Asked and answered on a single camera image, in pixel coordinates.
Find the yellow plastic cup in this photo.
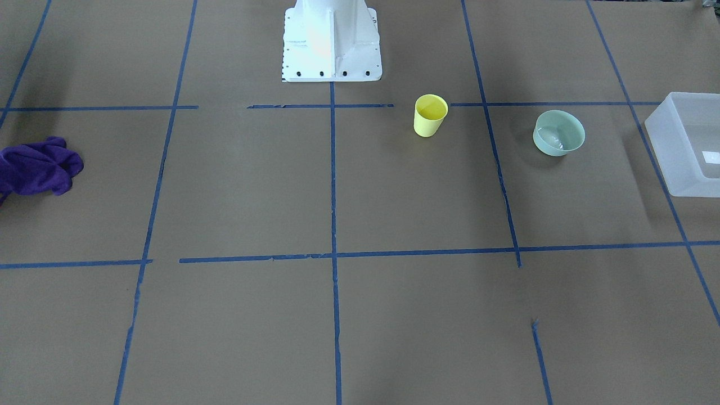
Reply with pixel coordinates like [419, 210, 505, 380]
[413, 94, 448, 138]

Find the light green bowl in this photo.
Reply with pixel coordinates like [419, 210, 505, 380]
[533, 110, 586, 157]

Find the translucent plastic storage box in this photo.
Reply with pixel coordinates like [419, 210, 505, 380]
[645, 92, 719, 198]

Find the white label in box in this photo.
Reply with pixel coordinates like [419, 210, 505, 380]
[702, 151, 720, 164]

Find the purple cloth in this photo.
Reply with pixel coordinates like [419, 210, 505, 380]
[1, 136, 84, 203]

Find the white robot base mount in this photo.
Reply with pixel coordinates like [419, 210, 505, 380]
[281, 1, 383, 83]

